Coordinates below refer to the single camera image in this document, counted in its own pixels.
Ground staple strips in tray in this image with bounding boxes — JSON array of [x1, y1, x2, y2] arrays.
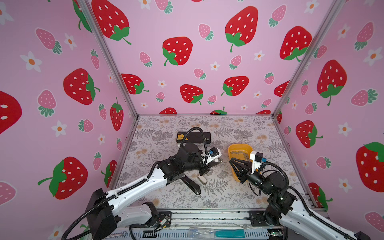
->
[[230, 151, 250, 162]]

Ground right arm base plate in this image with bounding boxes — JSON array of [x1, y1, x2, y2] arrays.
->
[[247, 211, 280, 227]]

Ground black tool case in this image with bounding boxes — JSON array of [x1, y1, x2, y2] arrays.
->
[[176, 131, 212, 145]]

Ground teal handled tool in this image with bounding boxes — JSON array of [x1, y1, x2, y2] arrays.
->
[[215, 229, 245, 239]]

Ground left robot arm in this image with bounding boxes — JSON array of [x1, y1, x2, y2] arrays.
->
[[62, 139, 222, 240]]

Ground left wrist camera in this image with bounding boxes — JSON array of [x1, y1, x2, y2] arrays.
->
[[208, 148, 222, 160]]

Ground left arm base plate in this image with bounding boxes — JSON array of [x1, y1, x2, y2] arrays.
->
[[149, 211, 173, 228]]

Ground black stapler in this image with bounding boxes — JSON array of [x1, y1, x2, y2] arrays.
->
[[181, 175, 202, 195]]

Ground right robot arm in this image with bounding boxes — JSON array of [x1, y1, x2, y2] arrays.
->
[[230, 158, 370, 240]]

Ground yellow plastic tray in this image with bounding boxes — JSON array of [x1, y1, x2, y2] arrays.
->
[[228, 144, 254, 173]]

